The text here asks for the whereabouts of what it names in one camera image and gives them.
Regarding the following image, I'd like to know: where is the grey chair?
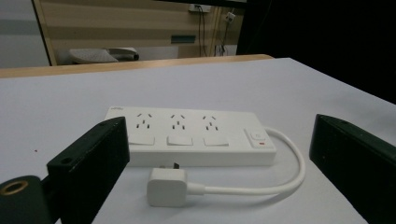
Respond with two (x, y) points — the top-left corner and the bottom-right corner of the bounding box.
(68, 47), (140, 65)

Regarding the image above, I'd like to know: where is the wooden table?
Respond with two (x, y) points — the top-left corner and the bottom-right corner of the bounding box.
(0, 53), (275, 79)

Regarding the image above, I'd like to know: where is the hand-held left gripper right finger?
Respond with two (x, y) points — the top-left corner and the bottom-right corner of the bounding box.
(308, 114), (396, 224)

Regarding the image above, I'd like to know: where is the teal wall label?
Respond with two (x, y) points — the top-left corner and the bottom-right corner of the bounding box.
(170, 35), (197, 44)

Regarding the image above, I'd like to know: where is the white power strip cable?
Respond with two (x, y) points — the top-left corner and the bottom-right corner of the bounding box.
(186, 125), (306, 197)

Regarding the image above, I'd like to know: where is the black hanging cable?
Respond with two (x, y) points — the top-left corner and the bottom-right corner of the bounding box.
(197, 5), (209, 58)

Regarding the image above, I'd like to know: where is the white power strip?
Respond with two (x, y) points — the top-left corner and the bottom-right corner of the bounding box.
(104, 106), (277, 168)

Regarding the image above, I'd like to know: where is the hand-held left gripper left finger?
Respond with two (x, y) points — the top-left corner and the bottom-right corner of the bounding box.
(46, 116), (131, 224)

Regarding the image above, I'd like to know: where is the black curtain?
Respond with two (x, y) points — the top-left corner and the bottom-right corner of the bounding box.
(235, 0), (396, 105)

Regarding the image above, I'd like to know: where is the white power plug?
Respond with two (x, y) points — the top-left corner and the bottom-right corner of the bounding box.
(147, 162), (189, 208)

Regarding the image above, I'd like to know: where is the white wall socket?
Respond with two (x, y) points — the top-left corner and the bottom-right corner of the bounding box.
(188, 3), (212, 14)

